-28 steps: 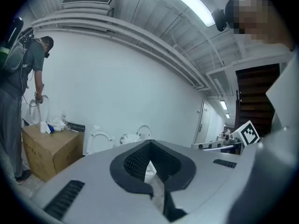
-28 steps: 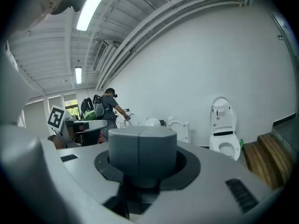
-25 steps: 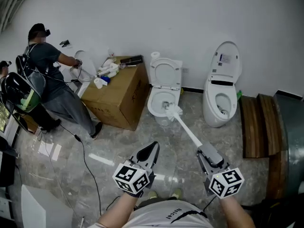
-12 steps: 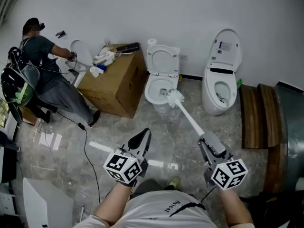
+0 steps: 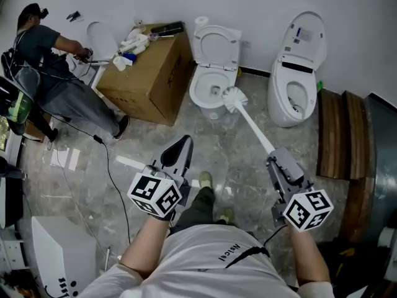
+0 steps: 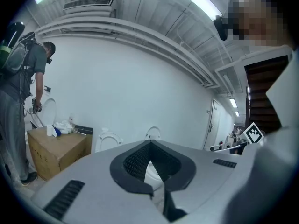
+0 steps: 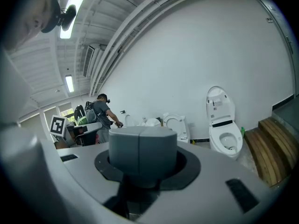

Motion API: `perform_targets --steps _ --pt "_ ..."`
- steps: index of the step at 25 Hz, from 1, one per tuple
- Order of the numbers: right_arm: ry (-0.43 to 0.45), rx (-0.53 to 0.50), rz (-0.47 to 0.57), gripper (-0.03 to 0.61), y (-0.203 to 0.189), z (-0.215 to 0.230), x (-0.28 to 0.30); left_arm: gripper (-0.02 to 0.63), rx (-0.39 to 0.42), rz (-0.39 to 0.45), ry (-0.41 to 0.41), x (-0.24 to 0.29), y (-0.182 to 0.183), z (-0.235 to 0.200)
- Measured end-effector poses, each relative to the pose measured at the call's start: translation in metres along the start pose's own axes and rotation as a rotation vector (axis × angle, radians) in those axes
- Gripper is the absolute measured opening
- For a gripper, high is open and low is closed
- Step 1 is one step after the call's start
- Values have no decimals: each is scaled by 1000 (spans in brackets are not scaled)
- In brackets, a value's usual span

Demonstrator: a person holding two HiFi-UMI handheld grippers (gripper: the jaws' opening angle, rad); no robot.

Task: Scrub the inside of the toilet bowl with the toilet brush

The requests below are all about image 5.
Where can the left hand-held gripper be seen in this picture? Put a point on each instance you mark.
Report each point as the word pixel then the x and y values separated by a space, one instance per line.
pixel 149 191

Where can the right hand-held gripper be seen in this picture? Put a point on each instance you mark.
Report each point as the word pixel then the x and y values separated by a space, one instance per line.
pixel 310 210

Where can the white toilet brush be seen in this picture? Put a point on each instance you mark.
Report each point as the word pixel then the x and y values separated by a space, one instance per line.
pixel 234 99

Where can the white toilet with raised lid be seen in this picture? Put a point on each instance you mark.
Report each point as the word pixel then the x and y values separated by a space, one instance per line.
pixel 214 57

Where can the person's right forearm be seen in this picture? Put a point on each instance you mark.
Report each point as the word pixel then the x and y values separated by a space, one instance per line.
pixel 307 256

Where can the person's left forearm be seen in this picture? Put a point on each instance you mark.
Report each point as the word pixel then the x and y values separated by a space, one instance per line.
pixel 145 247

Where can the white smart toilet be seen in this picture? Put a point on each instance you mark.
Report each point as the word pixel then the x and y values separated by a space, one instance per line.
pixel 297 61

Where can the person's left shoe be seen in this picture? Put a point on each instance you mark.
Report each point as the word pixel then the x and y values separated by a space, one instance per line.
pixel 205 179

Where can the person's shoe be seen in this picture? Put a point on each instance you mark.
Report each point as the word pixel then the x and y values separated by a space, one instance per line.
pixel 205 179
pixel 226 215

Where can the person's left leg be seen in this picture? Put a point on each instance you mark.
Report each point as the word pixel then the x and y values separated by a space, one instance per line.
pixel 198 206

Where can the person's right shoe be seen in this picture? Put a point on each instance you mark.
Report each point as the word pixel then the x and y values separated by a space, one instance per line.
pixel 226 215

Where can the black power adapter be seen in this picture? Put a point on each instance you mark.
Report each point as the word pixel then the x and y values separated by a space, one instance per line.
pixel 99 139

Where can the brown cardboard box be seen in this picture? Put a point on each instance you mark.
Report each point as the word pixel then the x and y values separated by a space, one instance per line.
pixel 149 82

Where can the small green object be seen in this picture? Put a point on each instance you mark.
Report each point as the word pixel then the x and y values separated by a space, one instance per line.
pixel 320 84

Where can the person's white shirt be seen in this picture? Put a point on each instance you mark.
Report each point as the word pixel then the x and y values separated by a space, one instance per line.
pixel 201 259

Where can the white tissue roll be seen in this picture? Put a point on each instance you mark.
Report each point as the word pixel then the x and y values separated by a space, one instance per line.
pixel 119 64

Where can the blue cloth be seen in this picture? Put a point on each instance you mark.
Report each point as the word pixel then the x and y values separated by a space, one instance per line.
pixel 130 57

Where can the black bag with yellow marks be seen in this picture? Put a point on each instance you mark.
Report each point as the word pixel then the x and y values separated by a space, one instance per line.
pixel 356 269

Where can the small white stick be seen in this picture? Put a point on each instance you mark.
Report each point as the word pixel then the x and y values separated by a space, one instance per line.
pixel 107 259

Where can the white spray bottle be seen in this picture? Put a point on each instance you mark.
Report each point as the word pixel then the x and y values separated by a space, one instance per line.
pixel 136 34

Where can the black flat device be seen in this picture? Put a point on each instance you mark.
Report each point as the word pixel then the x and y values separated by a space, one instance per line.
pixel 167 28

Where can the white cabinet with black marks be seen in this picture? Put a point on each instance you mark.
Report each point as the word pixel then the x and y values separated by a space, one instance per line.
pixel 62 253

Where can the black and green device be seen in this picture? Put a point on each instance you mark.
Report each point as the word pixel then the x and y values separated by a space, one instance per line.
pixel 17 107

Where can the black hand tool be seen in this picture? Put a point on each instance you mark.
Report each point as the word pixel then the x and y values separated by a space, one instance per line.
pixel 74 16

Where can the white wall socket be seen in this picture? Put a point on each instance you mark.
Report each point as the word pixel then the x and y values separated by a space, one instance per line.
pixel 246 44

